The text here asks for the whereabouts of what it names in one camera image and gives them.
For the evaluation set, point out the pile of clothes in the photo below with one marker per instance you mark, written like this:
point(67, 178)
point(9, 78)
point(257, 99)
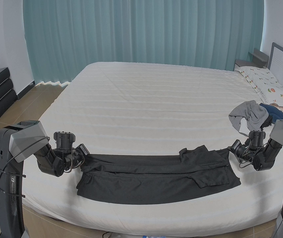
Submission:
point(250, 113)

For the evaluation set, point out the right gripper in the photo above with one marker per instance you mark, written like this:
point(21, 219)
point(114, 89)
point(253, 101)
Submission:
point(240, 151)

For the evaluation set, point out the grey bedside table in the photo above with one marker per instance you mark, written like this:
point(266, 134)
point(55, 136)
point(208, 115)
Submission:
point(258, 57)

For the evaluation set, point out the black T-shirt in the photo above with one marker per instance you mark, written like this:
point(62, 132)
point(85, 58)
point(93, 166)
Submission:
point(144, 182)

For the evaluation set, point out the white printed pillow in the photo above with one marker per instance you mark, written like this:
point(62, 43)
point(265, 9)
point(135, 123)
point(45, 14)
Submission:
point(268, 85)

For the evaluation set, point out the blue-green curtain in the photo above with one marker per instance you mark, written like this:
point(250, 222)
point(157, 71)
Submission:
point(131, 21)

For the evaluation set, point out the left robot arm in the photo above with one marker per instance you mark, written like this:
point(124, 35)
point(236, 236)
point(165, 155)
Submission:
point(25, 137)

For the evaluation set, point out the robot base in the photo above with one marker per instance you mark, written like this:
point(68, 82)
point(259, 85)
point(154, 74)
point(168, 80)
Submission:
point(154, 236)

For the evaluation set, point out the bed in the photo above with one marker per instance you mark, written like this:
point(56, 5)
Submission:
point(144, 95)

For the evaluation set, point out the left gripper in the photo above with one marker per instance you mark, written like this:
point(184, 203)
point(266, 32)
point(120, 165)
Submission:
point(77, 157)

